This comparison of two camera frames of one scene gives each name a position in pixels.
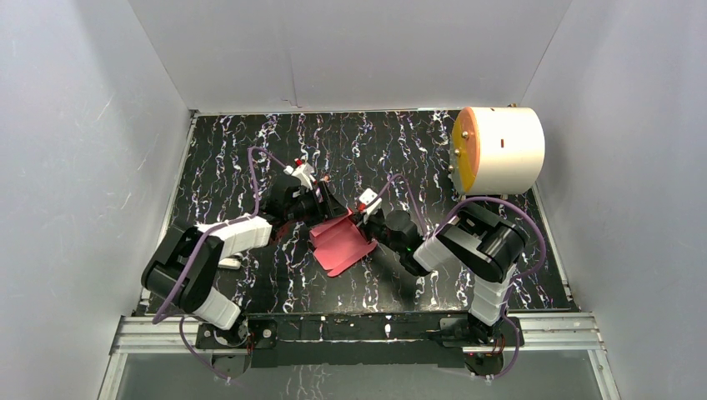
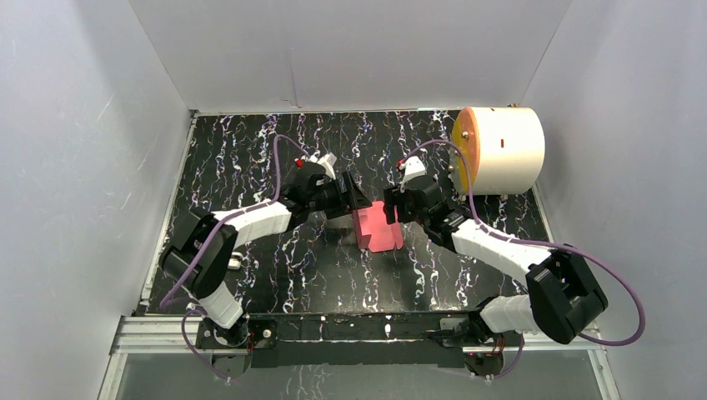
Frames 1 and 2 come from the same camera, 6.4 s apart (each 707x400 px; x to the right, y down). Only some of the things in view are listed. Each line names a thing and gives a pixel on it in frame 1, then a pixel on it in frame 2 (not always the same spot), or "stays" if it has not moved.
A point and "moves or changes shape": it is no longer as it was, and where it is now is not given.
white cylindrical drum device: x=498 y=150 stays
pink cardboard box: x=338 y=243 moves or changes shape
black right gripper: x=365 y=220 -> x=392 y=197
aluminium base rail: x=540 y=331 stays
